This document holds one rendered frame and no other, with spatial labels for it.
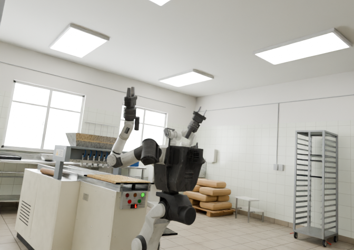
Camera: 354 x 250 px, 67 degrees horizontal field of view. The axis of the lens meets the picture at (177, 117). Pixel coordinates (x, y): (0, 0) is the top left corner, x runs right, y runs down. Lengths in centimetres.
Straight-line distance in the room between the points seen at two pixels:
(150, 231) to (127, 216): 48
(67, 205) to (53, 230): 25
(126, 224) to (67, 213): 73
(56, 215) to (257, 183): 459
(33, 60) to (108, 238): 444
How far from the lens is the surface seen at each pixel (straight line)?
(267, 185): 632
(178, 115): 763
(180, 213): 177
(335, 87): 592
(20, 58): 613
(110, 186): 245
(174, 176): 175
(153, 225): 196
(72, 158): 298
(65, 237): 303
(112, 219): 239
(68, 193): 293
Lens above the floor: 116
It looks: 9 degrees up
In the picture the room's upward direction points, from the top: 5 degrees clockwise
